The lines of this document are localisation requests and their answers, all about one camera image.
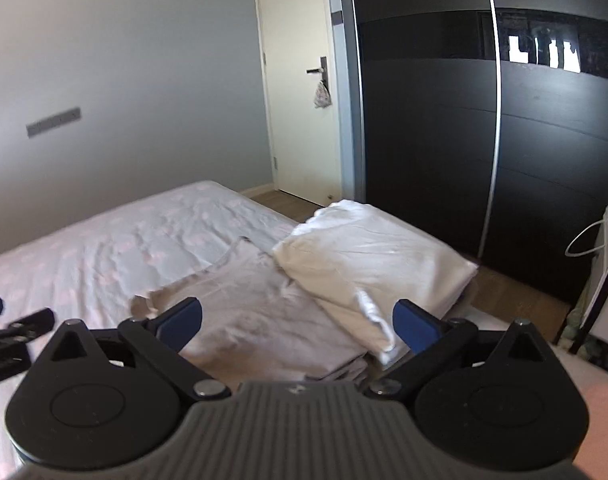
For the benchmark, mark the patterned hanging pouch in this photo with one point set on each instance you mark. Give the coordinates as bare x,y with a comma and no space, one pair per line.
322,96

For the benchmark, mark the black sliding wardrobe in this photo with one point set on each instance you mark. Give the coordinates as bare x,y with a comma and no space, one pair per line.
434,150

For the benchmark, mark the grey wall plate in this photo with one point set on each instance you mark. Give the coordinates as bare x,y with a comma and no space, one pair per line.
53,121

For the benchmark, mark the cream room door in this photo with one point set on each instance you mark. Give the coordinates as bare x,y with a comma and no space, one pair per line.
294,135

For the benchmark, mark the black framed side table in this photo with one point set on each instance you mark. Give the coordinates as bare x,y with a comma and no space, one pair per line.
601,292

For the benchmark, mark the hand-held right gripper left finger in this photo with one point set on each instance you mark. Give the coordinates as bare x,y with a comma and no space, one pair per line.
183,317

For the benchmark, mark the taupe long-sleeve shirt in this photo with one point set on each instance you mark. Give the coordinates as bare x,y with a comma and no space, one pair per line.
264,310

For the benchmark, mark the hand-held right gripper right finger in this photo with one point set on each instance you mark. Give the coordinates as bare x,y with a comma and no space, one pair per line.
414,325

